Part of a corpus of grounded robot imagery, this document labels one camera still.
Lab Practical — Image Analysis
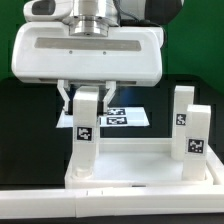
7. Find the white paper marker sheet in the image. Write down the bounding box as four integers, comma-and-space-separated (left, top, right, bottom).
55, 107, 151, 129

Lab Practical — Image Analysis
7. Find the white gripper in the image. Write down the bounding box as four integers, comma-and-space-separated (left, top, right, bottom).
11, 22, 164, 115

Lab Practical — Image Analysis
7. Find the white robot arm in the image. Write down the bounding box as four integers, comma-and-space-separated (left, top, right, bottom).
12, 0, 184, 107

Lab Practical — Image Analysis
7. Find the white desk top tray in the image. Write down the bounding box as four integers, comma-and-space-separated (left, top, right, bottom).
65, 138, 214, 189

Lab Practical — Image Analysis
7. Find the white L-shaped fence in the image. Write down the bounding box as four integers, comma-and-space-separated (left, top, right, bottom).
0, 149, 224, 219

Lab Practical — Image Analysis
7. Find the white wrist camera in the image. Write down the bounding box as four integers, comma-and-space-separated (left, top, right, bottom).
23, 0, 73, 22

